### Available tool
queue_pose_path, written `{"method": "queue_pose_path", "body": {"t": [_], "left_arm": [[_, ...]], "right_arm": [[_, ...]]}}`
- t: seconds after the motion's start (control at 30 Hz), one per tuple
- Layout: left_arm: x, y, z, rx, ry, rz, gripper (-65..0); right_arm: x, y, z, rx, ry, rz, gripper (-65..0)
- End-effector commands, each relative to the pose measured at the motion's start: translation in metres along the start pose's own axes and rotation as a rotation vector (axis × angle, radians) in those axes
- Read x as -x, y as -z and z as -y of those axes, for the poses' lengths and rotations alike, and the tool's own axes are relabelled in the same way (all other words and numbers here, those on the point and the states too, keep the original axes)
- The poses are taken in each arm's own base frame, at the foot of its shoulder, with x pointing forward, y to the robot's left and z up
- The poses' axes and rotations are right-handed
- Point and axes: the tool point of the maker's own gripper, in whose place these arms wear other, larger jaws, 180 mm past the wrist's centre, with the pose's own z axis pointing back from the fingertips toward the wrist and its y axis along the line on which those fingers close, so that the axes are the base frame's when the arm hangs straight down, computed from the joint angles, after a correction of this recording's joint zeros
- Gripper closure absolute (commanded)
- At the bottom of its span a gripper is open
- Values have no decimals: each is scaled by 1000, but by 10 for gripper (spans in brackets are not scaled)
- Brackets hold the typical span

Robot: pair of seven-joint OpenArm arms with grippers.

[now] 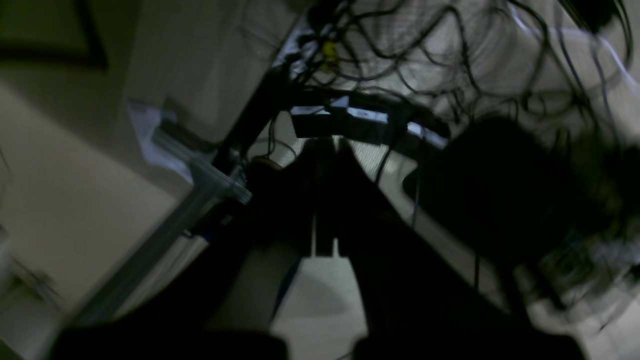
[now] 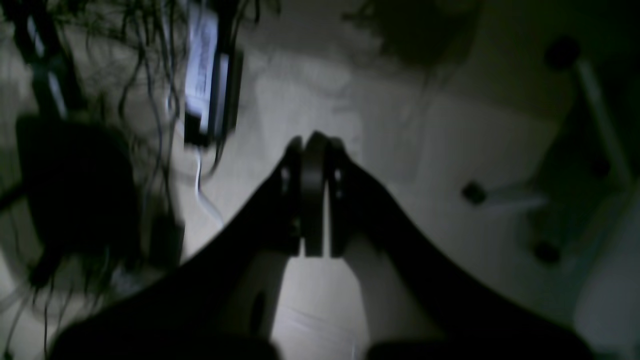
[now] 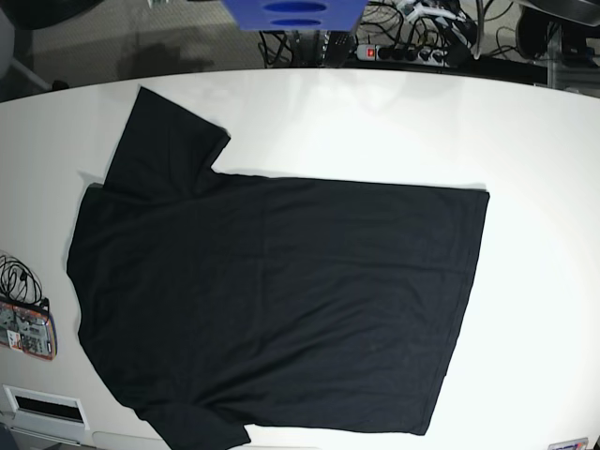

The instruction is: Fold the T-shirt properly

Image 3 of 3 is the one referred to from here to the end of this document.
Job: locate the black T-shirt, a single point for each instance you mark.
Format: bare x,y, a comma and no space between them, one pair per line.
211,302

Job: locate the black box under stool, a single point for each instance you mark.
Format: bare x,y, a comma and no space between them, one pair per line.
338,46

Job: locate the white power strip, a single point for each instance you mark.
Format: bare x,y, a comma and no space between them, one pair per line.
409,54

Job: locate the blue plastic stool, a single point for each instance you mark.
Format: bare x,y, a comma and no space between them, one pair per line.
287,15

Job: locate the orange printed pouch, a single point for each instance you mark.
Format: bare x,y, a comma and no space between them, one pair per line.
28,329

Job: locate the grey office chair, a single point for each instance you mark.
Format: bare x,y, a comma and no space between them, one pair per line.
17,80

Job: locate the sticker card at edge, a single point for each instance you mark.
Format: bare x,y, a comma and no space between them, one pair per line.
577,444

